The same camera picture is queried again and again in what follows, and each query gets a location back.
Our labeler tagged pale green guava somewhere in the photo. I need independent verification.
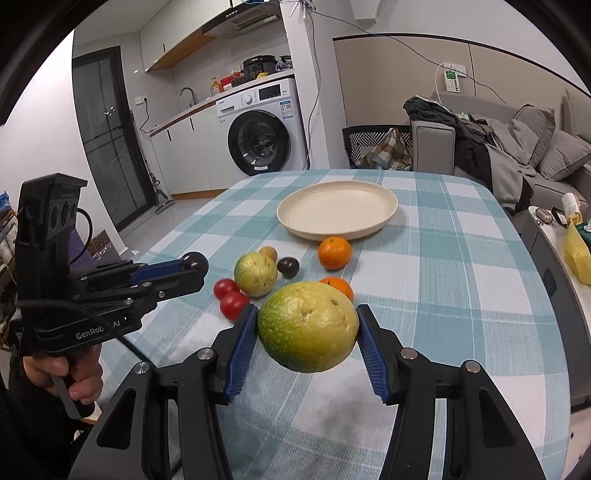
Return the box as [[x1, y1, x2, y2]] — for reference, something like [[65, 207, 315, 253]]
[[233, 252, 277, 298]]

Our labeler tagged brown longan fruit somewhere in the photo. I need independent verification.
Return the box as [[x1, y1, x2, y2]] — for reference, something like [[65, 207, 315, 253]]
[[259, 246, 279, 262]]

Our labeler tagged large green yellow citrus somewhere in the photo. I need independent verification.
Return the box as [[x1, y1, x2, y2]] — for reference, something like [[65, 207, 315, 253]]
[[257, 282, 360, 373]]

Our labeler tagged orange mandarin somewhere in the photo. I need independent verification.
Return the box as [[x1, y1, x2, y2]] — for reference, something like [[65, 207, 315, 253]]
[[321, 277, 355, 302], [318, 236, 353, 271]]

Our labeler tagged orange mandarin front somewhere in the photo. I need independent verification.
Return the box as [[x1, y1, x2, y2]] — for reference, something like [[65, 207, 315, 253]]
[[321, 277, 355, 302]]

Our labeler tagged dark purple plum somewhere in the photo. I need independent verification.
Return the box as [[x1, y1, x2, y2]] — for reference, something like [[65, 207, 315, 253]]
[[179, 252, 209, 276], [276, 257, 300, 279]]

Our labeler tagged red tomato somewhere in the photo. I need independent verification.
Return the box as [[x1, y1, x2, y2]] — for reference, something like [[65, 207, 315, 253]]
[[219, 291, 250, 322], [213, 278, 240, 301]]

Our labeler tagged left hand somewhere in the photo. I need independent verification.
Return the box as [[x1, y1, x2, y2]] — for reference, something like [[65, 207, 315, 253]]
[[22, 345, 103, 405]]

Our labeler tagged teal checked tablecloth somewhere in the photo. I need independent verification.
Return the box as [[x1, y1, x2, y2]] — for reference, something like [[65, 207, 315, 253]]
[[94, 168, 574, 480]]

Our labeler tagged black glass door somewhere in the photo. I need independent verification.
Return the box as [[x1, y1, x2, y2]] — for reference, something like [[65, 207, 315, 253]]
[[72, 47, 155, 231]]

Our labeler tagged white washing machine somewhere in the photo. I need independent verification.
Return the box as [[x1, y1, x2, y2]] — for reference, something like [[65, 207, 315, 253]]
[[215, 77, 308, 176]]

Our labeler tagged yellow bag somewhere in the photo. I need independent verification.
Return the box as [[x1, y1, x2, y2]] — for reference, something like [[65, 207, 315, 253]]
[[564, 222, 591, 286]]

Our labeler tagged cream round plate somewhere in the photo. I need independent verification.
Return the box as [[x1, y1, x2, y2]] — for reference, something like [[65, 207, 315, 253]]
[[276, 180, 399, 241]]

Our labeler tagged black patterned chair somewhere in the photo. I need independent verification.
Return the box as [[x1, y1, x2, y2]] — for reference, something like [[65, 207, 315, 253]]
[[342, 124, 412, 169]]

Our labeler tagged plaid cloth on chair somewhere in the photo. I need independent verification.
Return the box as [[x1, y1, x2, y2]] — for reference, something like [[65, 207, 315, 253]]
[[361, 128, 413, 171]]

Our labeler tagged grey cushion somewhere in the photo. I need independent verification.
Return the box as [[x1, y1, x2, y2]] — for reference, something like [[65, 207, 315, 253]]
[[538, 130, 591, 181]]

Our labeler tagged dark clothes pile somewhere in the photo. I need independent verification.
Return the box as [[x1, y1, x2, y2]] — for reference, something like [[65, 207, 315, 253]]
[[404, 96, 533, 215]]

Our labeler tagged grey sofa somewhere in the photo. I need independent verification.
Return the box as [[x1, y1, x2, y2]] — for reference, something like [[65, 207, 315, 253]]
[[427, 93, 590, 215]]

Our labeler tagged black camera module left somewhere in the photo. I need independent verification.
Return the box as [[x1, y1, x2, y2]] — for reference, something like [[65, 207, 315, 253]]
[[15, 173, 87, 300]]

